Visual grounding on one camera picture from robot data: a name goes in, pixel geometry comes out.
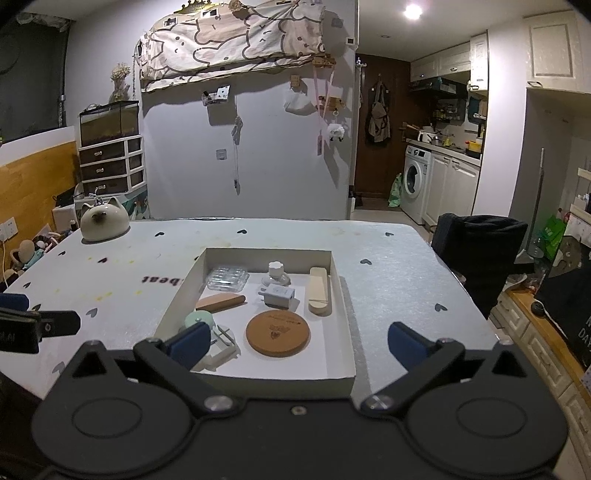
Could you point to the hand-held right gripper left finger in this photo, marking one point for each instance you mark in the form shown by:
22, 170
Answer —
189, 344

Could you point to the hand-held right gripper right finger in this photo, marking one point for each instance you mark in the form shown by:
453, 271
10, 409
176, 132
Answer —
406, 344

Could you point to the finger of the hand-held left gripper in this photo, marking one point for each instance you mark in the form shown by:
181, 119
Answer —
60, 323
14, 302

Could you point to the mint green tape measure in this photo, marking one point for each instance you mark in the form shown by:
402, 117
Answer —
199, 318

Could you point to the watch link remover tool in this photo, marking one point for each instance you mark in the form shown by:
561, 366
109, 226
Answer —
224, 348

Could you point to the half-oval wooden block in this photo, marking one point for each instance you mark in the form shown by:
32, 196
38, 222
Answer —
221, 302

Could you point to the white cardboard box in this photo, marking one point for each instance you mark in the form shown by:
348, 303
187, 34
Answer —
332, 341

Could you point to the clear plastic case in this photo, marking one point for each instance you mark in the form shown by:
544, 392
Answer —
227, 278

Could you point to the round cork coaster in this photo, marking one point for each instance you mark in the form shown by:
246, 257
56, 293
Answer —
277, 333

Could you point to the bundle of wooden sticks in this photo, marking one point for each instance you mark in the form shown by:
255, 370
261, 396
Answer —
319, 290

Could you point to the white charger plug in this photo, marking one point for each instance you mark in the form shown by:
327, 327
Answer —
279, 296

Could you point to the small white knob ornament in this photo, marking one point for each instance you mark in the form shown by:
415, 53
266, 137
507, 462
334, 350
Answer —
275, 270

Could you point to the beige plush doll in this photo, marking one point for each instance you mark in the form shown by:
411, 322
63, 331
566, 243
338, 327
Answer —
25, 251

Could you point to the pile of assorted toys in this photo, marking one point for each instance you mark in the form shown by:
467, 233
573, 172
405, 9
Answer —
44, 242

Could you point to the white storage box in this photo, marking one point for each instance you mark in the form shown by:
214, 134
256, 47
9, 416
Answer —
64, 218

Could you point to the cat-shaped ceramic pot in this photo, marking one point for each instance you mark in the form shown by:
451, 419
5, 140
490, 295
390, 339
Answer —
104, 224

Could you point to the black cloth-covered chair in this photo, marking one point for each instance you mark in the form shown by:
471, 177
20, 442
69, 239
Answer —
480, 258

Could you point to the wooden-topped white cabinet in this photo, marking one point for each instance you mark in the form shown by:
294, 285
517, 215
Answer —
521, 323

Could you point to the small black oval object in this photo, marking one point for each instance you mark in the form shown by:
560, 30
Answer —
537, 308

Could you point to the green plastic bag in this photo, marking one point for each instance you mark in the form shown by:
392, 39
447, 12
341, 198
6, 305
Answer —
395, 191

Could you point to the white kitchen base cabinets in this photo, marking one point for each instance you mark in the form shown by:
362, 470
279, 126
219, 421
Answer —
450, 194

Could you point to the white washing machine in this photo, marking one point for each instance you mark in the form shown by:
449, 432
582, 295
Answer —
415, 182

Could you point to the white drawer unit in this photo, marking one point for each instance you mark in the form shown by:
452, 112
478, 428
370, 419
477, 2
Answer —
108, 168

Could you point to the green shopping bag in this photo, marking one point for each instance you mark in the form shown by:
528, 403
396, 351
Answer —
554, 233

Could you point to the glass fish tank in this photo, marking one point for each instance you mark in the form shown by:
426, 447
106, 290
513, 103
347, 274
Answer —
108, 124

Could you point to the yellow pot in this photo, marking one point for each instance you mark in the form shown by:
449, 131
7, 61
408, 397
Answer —
474, 147

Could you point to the sheep plush toy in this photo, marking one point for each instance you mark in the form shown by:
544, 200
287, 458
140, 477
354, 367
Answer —
336, 132

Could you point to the dark window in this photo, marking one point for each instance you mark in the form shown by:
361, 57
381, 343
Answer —
32, 78

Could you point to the hanging apron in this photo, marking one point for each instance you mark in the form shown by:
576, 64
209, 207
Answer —
377, 117

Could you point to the black kitchen rack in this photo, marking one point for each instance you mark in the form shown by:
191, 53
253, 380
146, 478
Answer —
443, 110

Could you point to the dried flower bouquet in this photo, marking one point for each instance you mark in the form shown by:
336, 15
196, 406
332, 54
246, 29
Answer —
121, 71

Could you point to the white hanging bag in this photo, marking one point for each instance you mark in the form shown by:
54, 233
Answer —
298, 104

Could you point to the white kitchen upper cabinets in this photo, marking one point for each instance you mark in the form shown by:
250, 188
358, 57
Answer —
443, 62

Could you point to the printed blanket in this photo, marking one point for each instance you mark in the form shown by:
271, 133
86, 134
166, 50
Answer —
231, 41

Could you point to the large ceiling light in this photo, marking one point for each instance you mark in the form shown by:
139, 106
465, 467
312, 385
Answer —
412, 11

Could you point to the small square wall hook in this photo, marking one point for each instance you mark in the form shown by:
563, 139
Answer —
221, 154

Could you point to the white wall bracket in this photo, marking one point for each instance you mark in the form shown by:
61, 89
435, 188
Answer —
221, 92

